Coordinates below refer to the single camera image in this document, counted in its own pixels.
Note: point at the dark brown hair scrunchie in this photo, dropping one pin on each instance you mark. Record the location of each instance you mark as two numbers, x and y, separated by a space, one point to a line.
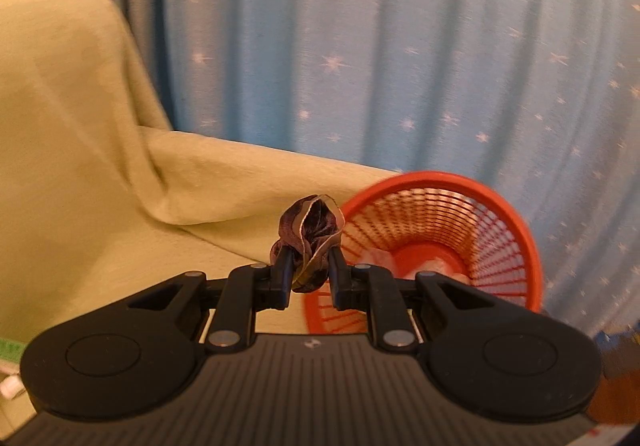
312 231

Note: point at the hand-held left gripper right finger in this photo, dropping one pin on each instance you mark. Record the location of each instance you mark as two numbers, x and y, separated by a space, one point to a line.
340 286

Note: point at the blue star-print curtain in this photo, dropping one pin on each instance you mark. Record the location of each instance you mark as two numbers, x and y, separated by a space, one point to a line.
400 50

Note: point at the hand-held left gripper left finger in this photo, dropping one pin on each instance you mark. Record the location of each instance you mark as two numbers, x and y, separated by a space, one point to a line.
282 283

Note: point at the orange plastic mesh basket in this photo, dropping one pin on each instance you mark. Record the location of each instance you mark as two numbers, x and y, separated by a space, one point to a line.
480 246

